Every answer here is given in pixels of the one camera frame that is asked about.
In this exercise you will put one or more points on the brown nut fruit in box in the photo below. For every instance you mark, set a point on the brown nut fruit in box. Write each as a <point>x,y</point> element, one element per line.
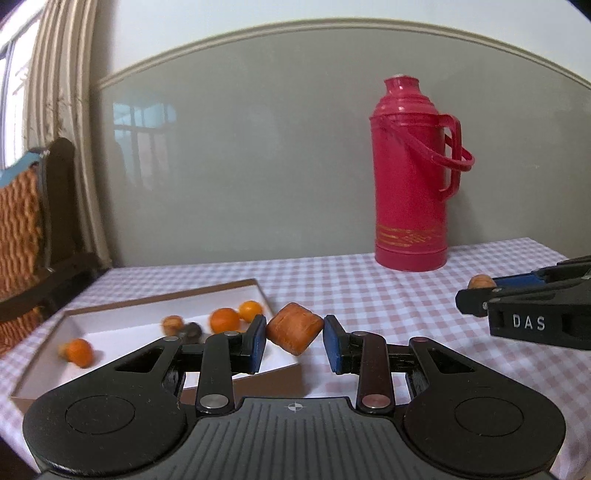
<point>171,325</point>

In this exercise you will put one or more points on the orange woven sofa cushion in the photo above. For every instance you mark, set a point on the orange woven sofa cushion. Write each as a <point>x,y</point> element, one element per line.
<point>21,244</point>

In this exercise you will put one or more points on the white shallow cardboard box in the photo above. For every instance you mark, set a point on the white shallow cardboard box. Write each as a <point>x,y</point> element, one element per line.
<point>117,329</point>

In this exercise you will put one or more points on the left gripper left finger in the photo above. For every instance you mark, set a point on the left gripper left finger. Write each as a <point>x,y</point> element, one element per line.
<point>225,355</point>

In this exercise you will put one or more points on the window with frame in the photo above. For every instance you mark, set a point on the window with frame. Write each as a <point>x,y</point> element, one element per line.
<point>18,35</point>

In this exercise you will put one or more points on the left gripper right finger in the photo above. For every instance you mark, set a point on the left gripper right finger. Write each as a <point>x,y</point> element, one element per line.
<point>365,355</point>

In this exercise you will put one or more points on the pink checkered tablecloth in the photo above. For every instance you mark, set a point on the pink checkered tablecloth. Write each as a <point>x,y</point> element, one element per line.
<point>399,305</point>

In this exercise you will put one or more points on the beige curtain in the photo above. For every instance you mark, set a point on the beige curtain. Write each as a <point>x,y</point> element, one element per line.
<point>58,103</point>

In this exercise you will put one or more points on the red thermos flask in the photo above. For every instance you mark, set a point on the red thermos flask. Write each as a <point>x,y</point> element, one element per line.
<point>418,158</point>

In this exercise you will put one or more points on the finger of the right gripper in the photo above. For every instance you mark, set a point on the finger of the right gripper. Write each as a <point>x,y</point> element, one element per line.
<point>562,271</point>
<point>480,302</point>

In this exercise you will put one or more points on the dark wooden sofa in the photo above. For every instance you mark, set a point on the dark wooden sofa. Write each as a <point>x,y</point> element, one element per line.
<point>65,263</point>

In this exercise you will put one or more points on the small orange in box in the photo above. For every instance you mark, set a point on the small orange in box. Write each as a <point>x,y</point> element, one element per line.
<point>224,320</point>
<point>248,310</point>

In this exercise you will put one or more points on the orange tangerine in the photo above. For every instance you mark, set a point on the orange tangerine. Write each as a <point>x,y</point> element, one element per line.
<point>80,352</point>

